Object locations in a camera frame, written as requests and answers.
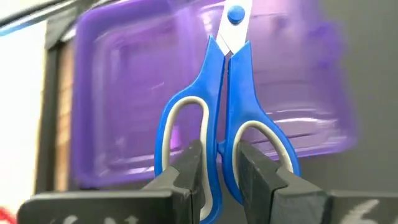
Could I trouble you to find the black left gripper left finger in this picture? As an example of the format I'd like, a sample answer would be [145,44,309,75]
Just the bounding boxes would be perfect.
[17,139,206,224]

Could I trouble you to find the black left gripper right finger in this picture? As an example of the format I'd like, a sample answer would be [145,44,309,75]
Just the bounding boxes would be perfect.
[236,139,398,224]

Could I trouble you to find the blue handled scissors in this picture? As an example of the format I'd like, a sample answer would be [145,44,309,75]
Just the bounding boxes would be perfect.
[154,0,302,224]

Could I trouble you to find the black aluminium table frame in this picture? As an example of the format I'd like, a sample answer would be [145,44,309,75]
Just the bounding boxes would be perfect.
[34,0,78,194]

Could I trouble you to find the purple plastic container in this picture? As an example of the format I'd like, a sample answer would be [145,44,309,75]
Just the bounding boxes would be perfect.
[70,0,358,190]

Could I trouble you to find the red clip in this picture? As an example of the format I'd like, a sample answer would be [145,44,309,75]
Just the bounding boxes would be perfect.
[0,207,16,224]

